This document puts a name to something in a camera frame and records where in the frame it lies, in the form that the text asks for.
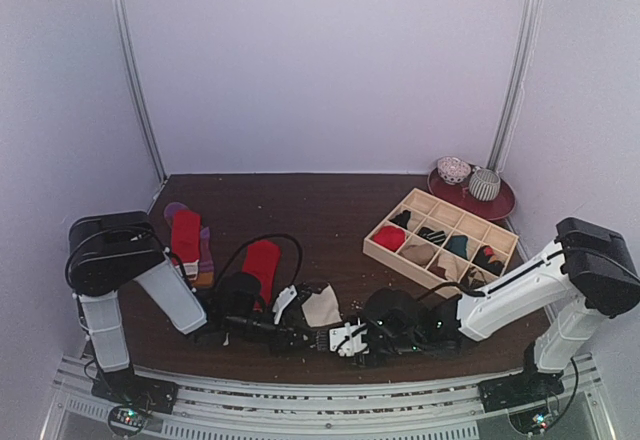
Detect cream sock with brown toe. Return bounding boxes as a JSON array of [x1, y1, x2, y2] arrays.
[[301, 284, 342, 328]]

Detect patterned white bowl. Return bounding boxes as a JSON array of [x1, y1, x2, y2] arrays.
[[436, 156, 472, 185]]

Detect black white striped sock roll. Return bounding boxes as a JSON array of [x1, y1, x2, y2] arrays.
[[417, 227, 447, 245]]

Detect left aluminium frame post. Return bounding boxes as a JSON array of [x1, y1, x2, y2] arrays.
[[111, 0, 168, 184]]

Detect red sock with striped cuff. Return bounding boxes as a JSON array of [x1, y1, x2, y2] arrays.
[[171, 210, 201, 282]]

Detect red sock near centre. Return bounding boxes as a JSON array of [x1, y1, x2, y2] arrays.
[[241, 240, 282, 304]]

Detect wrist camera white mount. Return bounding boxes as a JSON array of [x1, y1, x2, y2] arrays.
[[329, 322, 368, 358], [272, 285, 298, 325]]

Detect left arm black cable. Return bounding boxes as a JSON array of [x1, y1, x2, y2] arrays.
[[214, 233, 304, 306]]

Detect purple orange striped sock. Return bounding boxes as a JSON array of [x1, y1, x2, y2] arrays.
[[163, 202, 214, 289]]

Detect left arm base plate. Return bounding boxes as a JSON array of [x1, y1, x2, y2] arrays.
[[91, 371, 178, 414]]

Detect striped grey cup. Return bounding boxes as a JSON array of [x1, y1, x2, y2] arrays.
[[469, 168, 501, 202]]

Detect teal sock roll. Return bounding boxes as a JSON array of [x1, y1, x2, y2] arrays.
[[445, 235, 468, 258]]

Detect dark red round plate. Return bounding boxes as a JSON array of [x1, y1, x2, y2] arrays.
[[427, 168, 516, 221]]

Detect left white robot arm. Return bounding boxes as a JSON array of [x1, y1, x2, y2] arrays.
[[64, 211, 315, 404]]

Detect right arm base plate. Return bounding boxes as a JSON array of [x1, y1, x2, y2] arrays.
[[478, 372, 565, 413]]

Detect aluminium frame post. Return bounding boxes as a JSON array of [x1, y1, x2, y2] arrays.
[[111, 0, 168, 184], [487, 0, 542, 174]]

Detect right aluminium frame post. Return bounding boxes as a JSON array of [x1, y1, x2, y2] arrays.
[[487, 0, 542, 174]]

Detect rolled red sock in box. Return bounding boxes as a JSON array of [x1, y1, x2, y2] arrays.
[[371, 225, 406, 252]]

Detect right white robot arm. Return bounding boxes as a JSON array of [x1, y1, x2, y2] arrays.
[[328, 217, 639, 402]]

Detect tan sock roll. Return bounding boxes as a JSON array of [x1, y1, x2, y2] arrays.
[[399, 244, 437, 268]]

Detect black sock in box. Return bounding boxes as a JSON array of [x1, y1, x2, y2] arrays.
[[390, 209, 412, 230]]

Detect wooden compartment organiser box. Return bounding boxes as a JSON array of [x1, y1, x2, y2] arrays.
[[363, 189, 519, 289]]

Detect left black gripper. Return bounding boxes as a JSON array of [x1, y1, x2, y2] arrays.
[[225, 313, 319, 360]]

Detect dark patterned sock roll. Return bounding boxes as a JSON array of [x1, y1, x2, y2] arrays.
[[473, 245, 504, 276]]

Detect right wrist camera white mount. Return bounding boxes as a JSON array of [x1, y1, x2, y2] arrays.
[[329, 322, 368, 358]]

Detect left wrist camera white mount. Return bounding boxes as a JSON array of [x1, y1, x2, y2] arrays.
[[272, 285, 298, 325]]

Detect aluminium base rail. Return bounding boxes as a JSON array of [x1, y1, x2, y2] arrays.
[[36, 355, 622, 439]]

